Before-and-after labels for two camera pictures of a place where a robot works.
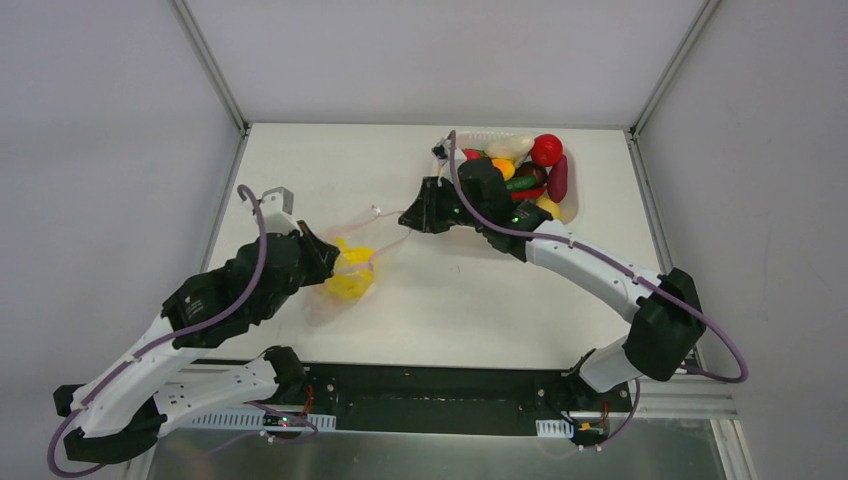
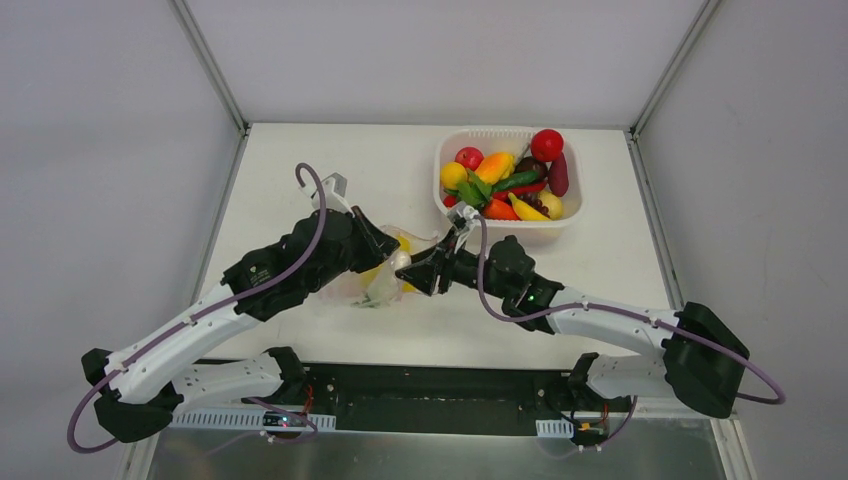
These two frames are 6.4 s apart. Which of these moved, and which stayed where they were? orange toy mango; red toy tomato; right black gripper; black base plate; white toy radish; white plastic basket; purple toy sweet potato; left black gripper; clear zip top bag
Moved: white toy radish; clear zip top bag; left black gripper; right black gripper
Stayed: purple toy sweet potato; orange toy mango; white plastic basket; black base plate; red toy tomato
